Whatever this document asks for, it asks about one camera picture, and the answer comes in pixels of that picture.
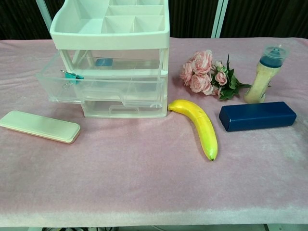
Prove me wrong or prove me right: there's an empty clear plastic drawer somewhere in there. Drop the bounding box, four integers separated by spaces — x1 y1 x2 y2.
83 100 167 118

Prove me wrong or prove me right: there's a white plastic drawer cabinet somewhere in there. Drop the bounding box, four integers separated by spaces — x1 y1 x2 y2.
50 0 170 119

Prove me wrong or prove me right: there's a yellow banana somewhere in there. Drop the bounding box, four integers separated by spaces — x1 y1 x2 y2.
167 99 218 161

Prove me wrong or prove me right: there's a pink rose bouquet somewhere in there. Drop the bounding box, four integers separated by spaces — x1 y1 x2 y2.
180 50 252 101

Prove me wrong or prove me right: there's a pink fleece tablecloth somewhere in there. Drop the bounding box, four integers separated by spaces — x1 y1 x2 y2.
0 37 308 228

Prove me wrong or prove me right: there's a small blue block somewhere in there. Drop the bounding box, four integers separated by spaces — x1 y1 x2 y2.
95 59 114 67

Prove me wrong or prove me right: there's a teal binder clip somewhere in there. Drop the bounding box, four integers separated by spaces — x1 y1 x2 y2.
60 69 84 90

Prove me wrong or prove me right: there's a dark blue rectangular box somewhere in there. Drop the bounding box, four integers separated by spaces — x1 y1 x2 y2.
218 101 297 132

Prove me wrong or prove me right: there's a baby bottle with blue cap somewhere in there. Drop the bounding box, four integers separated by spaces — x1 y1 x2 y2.
243 44 290 104

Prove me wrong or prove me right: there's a white pink pencil case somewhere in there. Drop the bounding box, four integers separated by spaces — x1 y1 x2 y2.
0 110 81 145

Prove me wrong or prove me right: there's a black pleated curtain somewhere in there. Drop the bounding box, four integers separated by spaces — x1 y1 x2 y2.
0 0 308 40

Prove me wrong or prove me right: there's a white frame pole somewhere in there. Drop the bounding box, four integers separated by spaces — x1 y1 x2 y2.
211 0 229 39
35 0 56 40

